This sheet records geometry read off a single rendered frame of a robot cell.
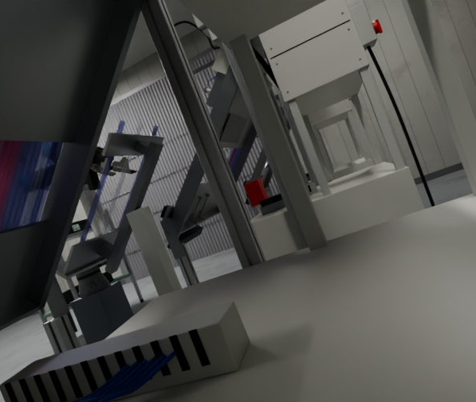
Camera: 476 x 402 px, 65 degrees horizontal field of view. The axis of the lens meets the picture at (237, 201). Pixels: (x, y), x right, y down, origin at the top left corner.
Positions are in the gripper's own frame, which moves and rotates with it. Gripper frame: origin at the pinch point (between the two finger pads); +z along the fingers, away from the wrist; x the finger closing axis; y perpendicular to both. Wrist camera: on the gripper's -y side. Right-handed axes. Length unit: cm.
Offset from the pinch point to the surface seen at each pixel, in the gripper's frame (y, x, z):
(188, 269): -34.7, 14.8, 25.8
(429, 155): 43, 388, 183
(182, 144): -14, 396, -142
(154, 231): -14.1, -11.4, 19.8
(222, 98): 34.8, 18.9, 24.1
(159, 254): -20.4, -14.0, 24.0
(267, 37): 59, 19, 37
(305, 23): 66, 19, 49
